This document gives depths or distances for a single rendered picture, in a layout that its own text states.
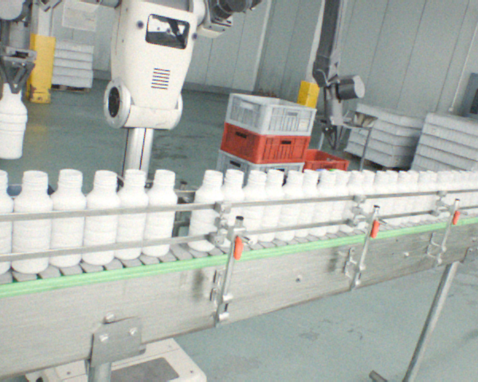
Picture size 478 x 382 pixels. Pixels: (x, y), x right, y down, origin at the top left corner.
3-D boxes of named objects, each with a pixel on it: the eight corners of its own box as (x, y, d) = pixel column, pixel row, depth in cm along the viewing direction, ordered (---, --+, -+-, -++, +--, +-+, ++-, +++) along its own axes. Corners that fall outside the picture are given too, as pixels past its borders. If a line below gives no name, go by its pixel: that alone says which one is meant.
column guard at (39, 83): (28, 102, 760) (33, 33, 729) (22, 97, 789) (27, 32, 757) (52, 103, 786) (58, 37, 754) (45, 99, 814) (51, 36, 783)
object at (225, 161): (249, 193, 344) (255, 165, 338) (212, 176, 370) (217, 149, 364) (299, 188, 388) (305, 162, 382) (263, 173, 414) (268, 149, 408)
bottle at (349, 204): (328, 228, 129) (344, 170, 124) (335, 223, 134) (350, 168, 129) (349, 235, 126) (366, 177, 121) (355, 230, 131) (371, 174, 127)
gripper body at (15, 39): (5, 56, 94) (7, 18, 92) (-7, 51, 101) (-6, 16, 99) (37, 60, 98) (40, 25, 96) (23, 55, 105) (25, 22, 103)
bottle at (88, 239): (118, 265, 85) (129, 179, 80) (86, 268, 81) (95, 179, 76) (106, 251, 89) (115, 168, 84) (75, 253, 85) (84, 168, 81)
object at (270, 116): (261, 134, 332) (268, 104, 326) (222, 121, 358) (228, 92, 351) (311, 136, 376) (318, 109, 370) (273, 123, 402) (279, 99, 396)
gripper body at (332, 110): (351, 124, 147) (350, 101, 147) (331, 122, 141) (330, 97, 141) (335, 126, 152) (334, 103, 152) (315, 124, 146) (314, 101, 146)
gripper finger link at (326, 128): (352, 150, 147) (351, 120, 147) (338, 149, 143) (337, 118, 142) (335, 151, 152) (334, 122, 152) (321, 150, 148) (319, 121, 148)
